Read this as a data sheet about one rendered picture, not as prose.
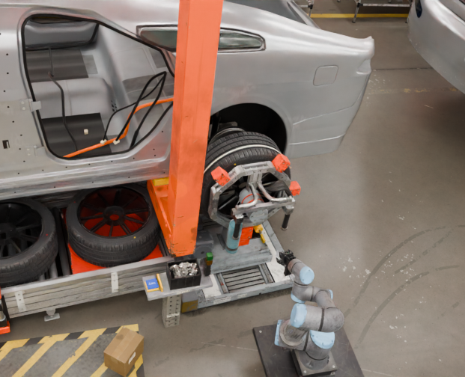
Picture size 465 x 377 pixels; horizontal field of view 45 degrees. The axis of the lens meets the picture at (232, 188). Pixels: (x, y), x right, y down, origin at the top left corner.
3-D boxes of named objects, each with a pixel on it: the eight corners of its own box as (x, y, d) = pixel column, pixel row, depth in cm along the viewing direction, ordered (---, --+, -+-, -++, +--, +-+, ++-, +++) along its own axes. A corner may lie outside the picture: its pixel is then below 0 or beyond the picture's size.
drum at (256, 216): (255, 199, 383) (258, 183, 374) (267, 221, 369) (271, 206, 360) (236, 202, 379) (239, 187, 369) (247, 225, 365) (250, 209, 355)
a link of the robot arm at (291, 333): (300, 351, 340) (323, 333, 271) (272, 345, 341) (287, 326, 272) (304, 327, 346) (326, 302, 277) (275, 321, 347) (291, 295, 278)
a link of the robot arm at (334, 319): (350, 316, 273) (332, 286, 340) (323, 311, 273) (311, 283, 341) (344, 339, 273) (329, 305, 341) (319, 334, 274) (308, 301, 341)
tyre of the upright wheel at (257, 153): (174, 158, 367) (206, 215, 417) (185, 182, 352) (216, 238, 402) (266, 114, 368) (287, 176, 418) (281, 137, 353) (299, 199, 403)
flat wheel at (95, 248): (132, 190, 447) (132, 167, 431) (177, 244, 412) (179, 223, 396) (52, 221, 415) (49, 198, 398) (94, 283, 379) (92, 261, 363)
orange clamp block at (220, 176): (227, 171, 357) (219, 165, 350) (231, 179, 352) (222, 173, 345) (219, 178, 359) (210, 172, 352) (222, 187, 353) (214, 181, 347)
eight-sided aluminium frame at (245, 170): (277, 215, 403) (292, 156, 366) (281, 221, 399) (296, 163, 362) (204, 227, 386) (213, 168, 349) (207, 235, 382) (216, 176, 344)
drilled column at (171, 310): (174, 313, 402) (178, 277, 373) (179, 325, 395) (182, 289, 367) (161, 316, 399) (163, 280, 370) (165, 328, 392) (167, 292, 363)
